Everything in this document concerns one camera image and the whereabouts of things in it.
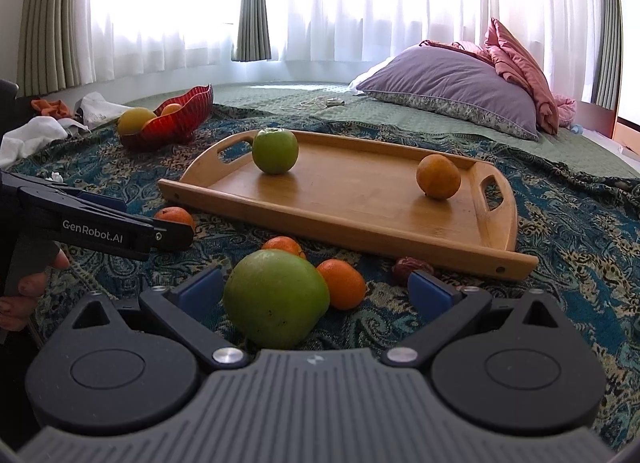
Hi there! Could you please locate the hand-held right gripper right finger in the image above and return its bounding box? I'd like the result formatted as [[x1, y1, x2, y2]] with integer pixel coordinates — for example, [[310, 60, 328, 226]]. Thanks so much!
[[380, 270, 561, 370]]

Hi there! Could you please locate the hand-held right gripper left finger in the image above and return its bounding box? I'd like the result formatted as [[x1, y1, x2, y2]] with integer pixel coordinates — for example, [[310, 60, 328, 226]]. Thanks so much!
[[70, 265, 251, 371]]

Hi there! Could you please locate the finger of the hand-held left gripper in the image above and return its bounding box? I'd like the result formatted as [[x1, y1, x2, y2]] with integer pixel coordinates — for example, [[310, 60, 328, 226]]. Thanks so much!
[[64, 187, 128, 217], [147, 224, 195, 255]]

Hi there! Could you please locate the mandarin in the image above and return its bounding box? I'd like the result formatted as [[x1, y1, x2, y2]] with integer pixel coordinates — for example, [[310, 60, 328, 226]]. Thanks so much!
[[261, 236, 307, 260], [316, 259, 367, 311], [153, 207, 196, 234]]

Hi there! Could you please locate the red date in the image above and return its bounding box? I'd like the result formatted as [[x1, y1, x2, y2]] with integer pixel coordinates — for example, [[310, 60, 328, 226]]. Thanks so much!
[[391, 256, 435, 286]]

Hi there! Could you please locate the green apple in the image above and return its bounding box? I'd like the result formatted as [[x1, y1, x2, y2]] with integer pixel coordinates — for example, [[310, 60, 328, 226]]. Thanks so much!
[[251, 127, 300, 175], [223, 249, 331, 350]]

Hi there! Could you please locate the wooden tray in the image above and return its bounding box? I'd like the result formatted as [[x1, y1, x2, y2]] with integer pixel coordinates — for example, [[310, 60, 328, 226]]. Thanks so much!
[[158, 129, 540, 283]]

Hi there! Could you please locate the person's left hand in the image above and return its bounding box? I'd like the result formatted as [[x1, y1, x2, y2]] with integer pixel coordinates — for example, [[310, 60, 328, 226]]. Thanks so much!
[[0, 249, 71, 333]]

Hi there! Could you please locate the yellow fruit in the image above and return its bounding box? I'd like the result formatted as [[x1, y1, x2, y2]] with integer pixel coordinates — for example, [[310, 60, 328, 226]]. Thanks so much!
[[117, 107, 158, 136]]

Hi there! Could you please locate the white crumpled cloth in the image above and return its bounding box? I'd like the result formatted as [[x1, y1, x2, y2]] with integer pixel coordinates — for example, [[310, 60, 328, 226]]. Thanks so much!
[[74, 91, 132, 132]]

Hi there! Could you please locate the red glass bowl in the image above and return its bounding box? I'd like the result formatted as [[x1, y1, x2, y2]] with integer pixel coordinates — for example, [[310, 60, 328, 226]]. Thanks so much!
[[119, 84, 215, 152]]

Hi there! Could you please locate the orange cloth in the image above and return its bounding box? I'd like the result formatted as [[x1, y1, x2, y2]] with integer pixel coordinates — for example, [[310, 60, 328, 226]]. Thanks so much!
[[31, 98, 74, 120]]

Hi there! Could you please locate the yellowish orange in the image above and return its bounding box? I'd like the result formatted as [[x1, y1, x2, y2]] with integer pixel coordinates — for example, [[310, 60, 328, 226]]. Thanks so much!
[[416, 154, 462, 201]]

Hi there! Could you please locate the blue patterned blanket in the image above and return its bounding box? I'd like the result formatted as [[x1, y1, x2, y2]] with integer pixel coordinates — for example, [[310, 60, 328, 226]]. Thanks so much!
[[0, 103, 640, 446]]

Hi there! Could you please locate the green bedspread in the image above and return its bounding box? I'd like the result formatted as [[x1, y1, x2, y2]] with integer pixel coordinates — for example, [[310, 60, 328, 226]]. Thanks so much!
[[122, 82, 640, 182]]

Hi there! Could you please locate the green curtain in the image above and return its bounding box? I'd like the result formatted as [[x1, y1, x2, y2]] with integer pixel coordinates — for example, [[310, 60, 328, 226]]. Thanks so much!
[[16, 0, 97, 96], [594, 0, 628, 112], [231, 0, 273, 64]]

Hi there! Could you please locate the purple pillow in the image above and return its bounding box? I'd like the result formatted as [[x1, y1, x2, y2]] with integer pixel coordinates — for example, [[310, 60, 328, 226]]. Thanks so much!
[[355, 44, 541, 142]]

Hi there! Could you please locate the white pillow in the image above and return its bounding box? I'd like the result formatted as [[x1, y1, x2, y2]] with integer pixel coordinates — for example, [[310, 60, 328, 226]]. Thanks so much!
[[348, 57, 396, 96]]

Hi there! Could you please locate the pink quilt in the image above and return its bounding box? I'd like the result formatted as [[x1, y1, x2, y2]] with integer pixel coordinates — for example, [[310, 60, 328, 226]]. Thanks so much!
[[419, 18, 577, 136]]

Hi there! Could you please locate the wooden furniture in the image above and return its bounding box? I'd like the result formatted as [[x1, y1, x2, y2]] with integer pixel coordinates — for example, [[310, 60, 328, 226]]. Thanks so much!
[[611, 107, 640, 156]]

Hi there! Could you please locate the white sheer curtain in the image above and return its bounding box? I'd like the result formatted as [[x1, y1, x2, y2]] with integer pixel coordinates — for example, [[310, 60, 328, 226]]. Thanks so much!
[[87, 0, 603, 80]]

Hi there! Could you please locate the white cable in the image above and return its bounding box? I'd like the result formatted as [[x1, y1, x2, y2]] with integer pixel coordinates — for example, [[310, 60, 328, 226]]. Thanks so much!
[[279, 96, 347, 112]]

